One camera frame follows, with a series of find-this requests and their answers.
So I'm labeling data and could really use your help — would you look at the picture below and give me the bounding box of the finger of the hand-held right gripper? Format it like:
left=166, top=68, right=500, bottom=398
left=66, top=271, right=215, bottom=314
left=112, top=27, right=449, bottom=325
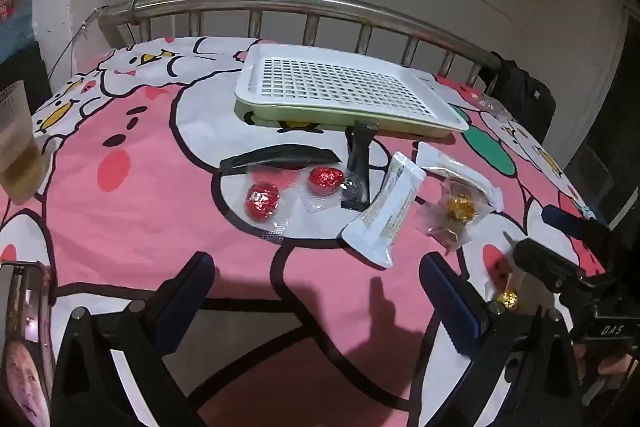
left=542, top=205, right=608, bottom=240
left=514, top=240, right=587, bottom=294

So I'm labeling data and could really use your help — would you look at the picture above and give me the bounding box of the smartphone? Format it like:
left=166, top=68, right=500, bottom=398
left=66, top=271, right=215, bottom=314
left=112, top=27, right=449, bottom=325
left=0, top=260, right=57, bottom=427

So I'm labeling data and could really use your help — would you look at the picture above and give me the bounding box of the black bag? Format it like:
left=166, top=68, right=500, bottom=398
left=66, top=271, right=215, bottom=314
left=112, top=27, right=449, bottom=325
left=486, top=51, right=557, bottom=144

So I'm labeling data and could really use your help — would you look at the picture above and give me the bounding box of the person's right hand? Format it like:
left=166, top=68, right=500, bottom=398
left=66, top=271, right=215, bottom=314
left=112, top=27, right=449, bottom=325
left=575, top=344, right=640, bottom=388

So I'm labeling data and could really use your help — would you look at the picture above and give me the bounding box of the plastic cup of yellow drink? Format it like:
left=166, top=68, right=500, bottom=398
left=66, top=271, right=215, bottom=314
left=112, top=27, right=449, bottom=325
left=0, top=80, right=49, bottom=204

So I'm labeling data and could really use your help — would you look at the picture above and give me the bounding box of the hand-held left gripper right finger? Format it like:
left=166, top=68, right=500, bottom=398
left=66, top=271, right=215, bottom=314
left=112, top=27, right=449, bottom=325
left=419, top=252, right=583, bottom=427

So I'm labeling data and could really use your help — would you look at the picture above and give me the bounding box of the red foil candy packet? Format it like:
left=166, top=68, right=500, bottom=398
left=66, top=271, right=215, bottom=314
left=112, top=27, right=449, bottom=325
left=243, top=179, right=293, bottom=244
left=296, top=164, right=346, bottom=214

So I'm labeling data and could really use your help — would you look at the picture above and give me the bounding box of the crumpled clear wrapper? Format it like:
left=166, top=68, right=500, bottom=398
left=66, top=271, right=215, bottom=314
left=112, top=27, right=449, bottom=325
left=474, top=94, right=517, bottom=118

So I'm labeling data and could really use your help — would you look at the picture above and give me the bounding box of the white perforated tray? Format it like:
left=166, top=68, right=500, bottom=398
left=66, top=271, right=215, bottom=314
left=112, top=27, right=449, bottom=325
left=235, top=43, right=470, bottom=132

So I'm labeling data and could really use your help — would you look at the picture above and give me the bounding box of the blue wall poster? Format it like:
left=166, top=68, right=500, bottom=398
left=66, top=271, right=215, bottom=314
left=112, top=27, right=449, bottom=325
left=0, top=0, right=39, bottom=64

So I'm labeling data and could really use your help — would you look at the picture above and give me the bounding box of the wide white snack bar packet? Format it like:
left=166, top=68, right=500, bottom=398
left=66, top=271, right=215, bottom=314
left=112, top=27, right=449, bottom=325
left=341, top=151, right=427, bottom=269

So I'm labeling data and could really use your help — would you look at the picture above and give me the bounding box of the pink cartoon printed blanket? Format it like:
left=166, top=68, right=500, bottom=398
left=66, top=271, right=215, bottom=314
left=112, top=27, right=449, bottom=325
left=0, top=36, right=614, bottom=427

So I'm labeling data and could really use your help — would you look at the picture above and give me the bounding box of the long black sachet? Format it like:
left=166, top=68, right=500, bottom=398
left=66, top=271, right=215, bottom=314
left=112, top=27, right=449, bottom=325
left=219, top=145, right=337, bottom=172

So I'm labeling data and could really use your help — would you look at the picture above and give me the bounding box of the black snack sachet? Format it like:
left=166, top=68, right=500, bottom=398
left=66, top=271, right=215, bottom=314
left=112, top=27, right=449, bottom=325
left=341, top=120, right=377, bottom=212

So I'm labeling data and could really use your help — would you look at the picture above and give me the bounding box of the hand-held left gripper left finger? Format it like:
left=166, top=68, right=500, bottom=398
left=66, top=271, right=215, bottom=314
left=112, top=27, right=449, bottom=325
left=50, top=252, right=216, bottom=427

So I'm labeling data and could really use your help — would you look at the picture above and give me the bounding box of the single gold foil candy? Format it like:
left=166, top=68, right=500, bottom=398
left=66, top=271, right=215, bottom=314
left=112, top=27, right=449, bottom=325
left=496, top=289, right=524, bottom=311

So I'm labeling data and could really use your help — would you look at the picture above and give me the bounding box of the narrow white snack packet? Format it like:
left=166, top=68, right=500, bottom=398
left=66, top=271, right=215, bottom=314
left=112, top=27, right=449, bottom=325
left=415, top=141, right=505, bottom=212

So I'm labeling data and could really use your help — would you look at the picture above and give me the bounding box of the clear packet of gold candies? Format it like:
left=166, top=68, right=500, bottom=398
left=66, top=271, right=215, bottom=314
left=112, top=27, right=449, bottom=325
left=421, top=179, right=485, bottom=254

